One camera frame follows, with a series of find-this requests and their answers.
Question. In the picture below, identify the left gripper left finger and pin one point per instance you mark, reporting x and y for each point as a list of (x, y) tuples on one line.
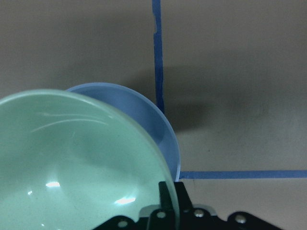
[(162, 218)]

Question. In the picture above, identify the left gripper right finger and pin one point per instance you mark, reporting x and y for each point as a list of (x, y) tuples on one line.
[(185, 204)]

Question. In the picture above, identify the green bowl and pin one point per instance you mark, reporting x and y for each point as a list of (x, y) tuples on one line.
[(70, 162)]

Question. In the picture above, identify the blue bowl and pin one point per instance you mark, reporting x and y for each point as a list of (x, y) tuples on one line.
[(144, 112)]

